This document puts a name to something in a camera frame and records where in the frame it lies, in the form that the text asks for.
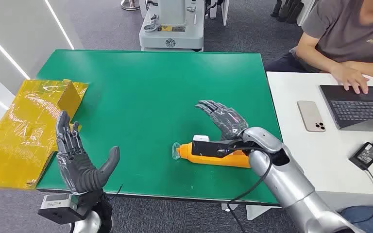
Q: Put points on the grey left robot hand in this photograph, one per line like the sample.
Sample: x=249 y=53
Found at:
x=77 y=170

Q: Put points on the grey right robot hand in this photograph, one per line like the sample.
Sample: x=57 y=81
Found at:
x=228 y=122

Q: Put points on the orange bottle with clear cap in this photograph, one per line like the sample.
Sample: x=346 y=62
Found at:
x=202 y=160

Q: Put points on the grey robot base machine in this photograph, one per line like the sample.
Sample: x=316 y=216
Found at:
x=173 y=35

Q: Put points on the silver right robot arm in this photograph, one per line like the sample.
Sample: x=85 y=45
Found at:
x=289 y=183

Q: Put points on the yellow taped cardboard box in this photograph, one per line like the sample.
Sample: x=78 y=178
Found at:
x=22 y=128

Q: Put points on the beige smartphone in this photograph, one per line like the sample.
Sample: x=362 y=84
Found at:
x=310 y=115

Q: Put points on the white table foot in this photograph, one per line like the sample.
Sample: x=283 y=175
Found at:
x=229 y=207

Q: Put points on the black chair legs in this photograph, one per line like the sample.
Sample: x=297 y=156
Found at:
x=286 y=11

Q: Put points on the dark grey laptop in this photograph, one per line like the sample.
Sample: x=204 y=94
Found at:
x=357 y=106

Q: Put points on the person's hand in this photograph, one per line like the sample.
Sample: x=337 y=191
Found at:
x=350 y=77

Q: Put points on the black power adapter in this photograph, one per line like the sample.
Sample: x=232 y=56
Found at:
x=365 y=156

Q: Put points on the person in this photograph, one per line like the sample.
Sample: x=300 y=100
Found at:
x=344 y=32

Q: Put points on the chrome stand base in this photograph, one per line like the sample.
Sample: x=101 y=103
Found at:
x=130 y=4

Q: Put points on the person's leg in blue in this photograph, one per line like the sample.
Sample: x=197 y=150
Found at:
x=370 y=222

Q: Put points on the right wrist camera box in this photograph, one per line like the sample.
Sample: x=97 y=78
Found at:
x=209 y=148

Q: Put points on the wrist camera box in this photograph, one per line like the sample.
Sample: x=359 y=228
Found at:
x=209 y=148
x=57 y=209

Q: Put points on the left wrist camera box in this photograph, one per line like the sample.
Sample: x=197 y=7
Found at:
x=57 y=209

